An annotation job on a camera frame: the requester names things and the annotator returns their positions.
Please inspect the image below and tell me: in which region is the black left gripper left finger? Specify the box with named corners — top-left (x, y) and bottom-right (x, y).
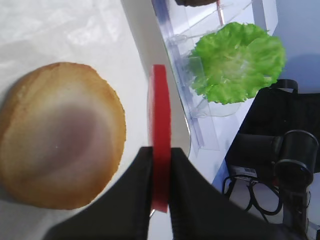
top-left (44, 147), bottom-right (153, 240)

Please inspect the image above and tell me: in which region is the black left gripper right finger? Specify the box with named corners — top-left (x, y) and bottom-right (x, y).
top-left (169, 147), bottom-right (307, 240)

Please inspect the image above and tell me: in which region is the red tomato slice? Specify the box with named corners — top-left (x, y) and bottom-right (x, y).
top-left (148, 64), bottom-right (172, 213)

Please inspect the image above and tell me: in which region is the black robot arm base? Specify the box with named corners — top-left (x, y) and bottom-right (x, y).
top-left (222, 79), bottom-right (320, 237)

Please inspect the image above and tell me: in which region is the large green lettuce leaf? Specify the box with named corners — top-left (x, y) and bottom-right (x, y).
top-left (190, 22), bottom-right (286, 105)

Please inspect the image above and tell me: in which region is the dark meat patty right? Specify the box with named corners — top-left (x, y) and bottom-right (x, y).
top-left (175, 0), bottom-right (217, 7)

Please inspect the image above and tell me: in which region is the bottom bun slice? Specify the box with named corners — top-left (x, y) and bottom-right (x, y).
top-left (0, 62), bottom-right (126, 210)

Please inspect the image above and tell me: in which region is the white metal tray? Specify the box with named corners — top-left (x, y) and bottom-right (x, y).
top-left (0, 0), bottom-right (192, 240)

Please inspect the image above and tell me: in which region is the clear acrylic right rack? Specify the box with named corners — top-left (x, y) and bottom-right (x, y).
top-left (152, 0), bottom-right (278, 151)

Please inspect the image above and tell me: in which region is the black cable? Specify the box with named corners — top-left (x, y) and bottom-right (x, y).
top-left (222, 175), bottom-right (284, 223)

